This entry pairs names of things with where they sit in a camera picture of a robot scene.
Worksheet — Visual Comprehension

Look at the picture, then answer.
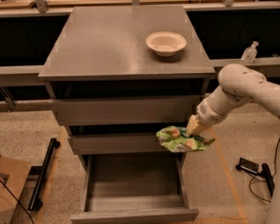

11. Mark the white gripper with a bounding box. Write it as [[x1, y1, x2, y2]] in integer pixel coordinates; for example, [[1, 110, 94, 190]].
[[187, 98, 227, 135]]

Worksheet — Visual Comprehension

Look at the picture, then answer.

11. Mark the green rice chip bag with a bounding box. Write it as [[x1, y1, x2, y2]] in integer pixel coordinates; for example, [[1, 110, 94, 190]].
[[156, 126, 215, 153]]

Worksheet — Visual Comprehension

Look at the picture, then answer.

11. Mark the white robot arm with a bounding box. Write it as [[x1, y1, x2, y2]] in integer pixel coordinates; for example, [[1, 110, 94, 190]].
[[187, 63, 280, 224]]

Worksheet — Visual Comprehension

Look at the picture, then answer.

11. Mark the grey top drawer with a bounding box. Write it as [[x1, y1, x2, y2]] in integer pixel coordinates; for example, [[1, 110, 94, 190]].
[[50, 95, 201, 126]]

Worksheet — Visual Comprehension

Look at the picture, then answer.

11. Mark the grey open bottom drawer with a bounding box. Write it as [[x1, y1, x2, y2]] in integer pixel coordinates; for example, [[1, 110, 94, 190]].
[[71, 152, 199, 224]]

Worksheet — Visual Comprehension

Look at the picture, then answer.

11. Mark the grey drawer cabinet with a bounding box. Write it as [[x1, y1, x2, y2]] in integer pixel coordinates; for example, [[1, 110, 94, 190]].
[[39, 6, 215, 224]]

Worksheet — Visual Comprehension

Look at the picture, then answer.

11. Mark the grey middle drawer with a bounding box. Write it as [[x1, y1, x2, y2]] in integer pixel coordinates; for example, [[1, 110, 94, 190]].
[[67, 131, 196, 156]]

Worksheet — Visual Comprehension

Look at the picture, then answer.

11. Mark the black power adapter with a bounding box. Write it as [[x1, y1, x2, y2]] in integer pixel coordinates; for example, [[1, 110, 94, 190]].
[[236, 158, 259, 175]]

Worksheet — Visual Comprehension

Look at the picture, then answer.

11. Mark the white paper bowl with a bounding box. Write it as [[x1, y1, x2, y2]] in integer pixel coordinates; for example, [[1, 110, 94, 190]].
[[146, 32, 187, 57]]

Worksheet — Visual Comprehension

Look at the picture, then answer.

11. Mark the clear sanitizer pump bottle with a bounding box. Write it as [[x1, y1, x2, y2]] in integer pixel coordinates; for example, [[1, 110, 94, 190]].
[[241, 41, 259, 64]]

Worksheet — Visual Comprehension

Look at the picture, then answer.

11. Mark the black bar right floor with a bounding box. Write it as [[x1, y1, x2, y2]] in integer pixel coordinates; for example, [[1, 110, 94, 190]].
[[261, 163, 274, 195]]

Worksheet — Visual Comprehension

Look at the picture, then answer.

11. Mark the black metal floor stand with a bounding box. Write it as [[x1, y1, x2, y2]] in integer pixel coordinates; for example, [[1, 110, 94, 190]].
[[28, 138, 61, 211]]

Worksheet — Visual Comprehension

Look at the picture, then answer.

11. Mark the brown cardboard box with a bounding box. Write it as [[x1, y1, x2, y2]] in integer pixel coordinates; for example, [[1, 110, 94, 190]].
[[0, 154, 31, 224]]

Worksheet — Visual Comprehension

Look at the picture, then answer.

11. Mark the black cable right floor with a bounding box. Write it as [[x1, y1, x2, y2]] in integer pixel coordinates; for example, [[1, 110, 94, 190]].
[[247, 123, 280, 203]]

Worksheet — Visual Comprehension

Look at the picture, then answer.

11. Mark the grey metal rail frame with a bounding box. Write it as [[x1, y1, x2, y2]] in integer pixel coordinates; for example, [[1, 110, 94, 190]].
[[0, 2, 280, 87]]

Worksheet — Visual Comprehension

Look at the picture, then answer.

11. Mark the black cable on box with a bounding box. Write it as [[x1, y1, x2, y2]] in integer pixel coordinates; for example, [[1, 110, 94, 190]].
[[0, 173, 35, 224]]

